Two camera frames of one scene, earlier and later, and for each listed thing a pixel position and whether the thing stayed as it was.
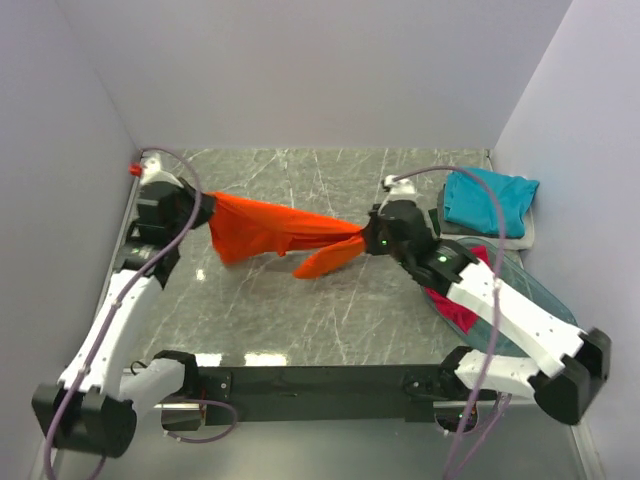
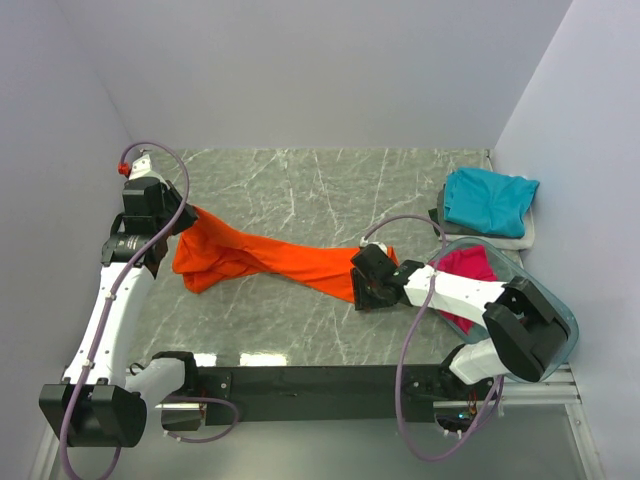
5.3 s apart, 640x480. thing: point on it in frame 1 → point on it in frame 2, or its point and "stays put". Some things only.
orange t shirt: [243, 229] → [211, 254]
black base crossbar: [325, 394] stays put
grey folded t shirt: [444, 225] stays put
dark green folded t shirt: [434, 217] stays put
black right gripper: [374, 224] → [361, 299]
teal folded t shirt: [469, 205] stays put
